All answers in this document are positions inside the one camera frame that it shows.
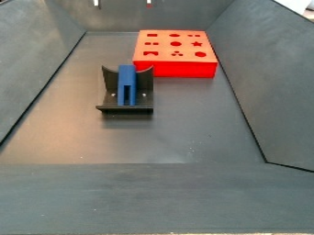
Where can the silver red gripper finger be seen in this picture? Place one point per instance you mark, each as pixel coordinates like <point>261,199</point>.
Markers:
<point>149,3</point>

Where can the blue slotted square-circle object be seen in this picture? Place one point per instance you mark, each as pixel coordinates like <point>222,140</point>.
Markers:
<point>126,85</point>

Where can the black curved fixture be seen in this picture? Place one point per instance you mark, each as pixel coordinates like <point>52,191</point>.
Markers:
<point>145,92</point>

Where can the red shape-sorter block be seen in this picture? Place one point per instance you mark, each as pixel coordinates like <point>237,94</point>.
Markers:
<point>178,53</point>

